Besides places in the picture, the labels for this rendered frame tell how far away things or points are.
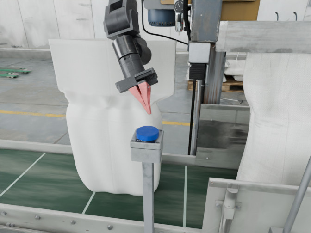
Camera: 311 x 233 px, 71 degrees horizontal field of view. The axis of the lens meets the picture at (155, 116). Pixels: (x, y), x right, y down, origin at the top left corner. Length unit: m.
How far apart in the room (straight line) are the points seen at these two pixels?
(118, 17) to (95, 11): 5.67
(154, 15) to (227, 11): 0.32
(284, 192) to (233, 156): 0.60
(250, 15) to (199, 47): 0.37
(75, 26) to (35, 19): 1.11
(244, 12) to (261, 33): 0.15
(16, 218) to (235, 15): 1.21
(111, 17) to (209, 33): 0.25
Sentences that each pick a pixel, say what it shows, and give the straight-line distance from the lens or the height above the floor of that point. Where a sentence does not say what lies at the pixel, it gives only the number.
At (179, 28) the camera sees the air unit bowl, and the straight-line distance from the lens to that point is 0.83.
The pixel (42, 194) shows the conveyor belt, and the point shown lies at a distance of 1.19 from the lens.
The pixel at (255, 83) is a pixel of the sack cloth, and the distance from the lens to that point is 0.83.
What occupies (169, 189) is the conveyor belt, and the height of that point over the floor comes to 0.38.
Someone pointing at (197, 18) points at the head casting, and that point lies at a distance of 0.61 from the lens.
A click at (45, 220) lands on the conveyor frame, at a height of 0.35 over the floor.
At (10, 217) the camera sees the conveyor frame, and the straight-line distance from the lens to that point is 1.20.
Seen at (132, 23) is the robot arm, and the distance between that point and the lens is 0.58.
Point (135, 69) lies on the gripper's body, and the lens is 0.54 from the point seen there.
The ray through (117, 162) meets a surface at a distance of 0.94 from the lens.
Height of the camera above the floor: 1.13
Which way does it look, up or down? 25 degrees down
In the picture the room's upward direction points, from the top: straight up
